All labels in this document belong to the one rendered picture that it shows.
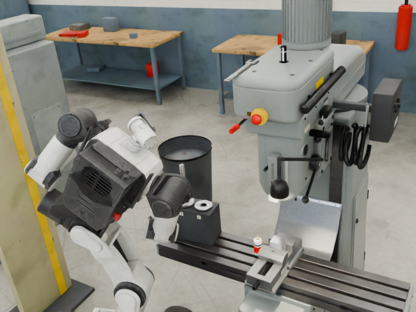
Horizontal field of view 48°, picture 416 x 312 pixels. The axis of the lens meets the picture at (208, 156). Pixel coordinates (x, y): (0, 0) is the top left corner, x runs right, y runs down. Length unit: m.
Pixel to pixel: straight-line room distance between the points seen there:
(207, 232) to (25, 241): 1.37
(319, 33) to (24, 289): 2.48
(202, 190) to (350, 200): 1.86
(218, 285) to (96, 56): 5.63
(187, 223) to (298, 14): 1.15
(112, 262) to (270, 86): 0.97
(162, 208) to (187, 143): 2.64
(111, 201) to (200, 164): 2.34
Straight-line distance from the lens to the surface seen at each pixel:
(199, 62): 7.16
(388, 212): 4.34
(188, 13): 7.05
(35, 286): 3.51
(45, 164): 1.87
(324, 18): 1.95
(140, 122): 1.72
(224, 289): 3.51
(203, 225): 2.38
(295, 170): 1.90
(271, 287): 2.15
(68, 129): 1.75
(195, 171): 3.93
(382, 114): 2.01
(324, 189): 2.45
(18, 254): 3.31
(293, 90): 1.62
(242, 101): 1.69
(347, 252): 2.66
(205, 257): 2.38
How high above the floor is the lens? 2.42
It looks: 28 degrees down
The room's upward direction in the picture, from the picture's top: 5 degrees counter-clockwise
